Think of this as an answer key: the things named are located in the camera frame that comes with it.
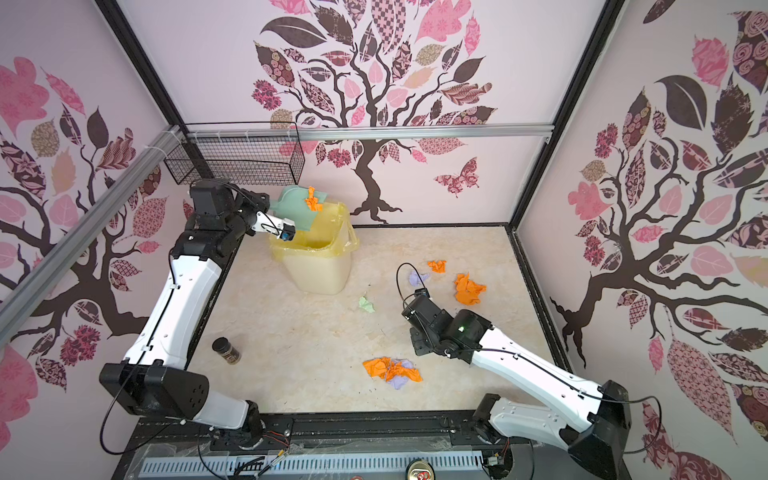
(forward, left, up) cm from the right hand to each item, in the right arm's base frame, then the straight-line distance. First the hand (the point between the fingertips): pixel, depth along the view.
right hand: (421, 332), depth 76 cm
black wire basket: (+54, +47, +20) cm, 74 cm away
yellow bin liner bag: (+24, +25, +12) cm, 36 cm away
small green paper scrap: (+17, +17, -14) cm, 28 cm away
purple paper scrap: (+25, -1, -12) cm, 27 cm away
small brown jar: (-1, +54, -5) cm, 55 cm away
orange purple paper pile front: (-6, +7, -12) cm, 15 cm away
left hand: (+26, +41, +26) cm, 55 cm away
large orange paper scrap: (+21, -18, -14) cm, 31 cm away
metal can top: (-29, +2, -3) cm, 29 cm away
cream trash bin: (+20, +28, +7) cm, 35 cm away
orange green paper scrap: (+29, +29, +21) cm, 46 cm away
